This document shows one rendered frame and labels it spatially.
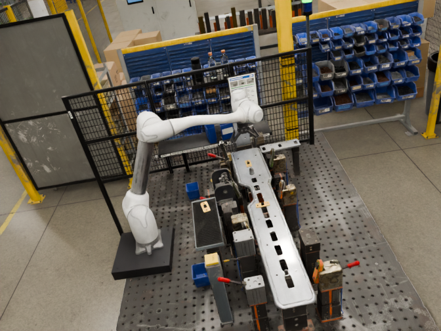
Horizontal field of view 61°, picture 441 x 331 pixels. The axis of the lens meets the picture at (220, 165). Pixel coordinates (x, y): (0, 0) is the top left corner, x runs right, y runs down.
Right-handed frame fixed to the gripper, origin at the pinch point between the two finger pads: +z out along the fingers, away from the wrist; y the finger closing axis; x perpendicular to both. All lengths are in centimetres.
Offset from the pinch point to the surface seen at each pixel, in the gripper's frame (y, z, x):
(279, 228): 5, 14, -69
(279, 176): 16.5, 14.7, -21.4
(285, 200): 14.8, 17.1, -43.2
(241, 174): -6.8, 13.6, -11.2
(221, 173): -20.4, -2.4, -29.0
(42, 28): -154, -75, 157
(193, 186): -43, 38, 21
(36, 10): -224, -70, 362
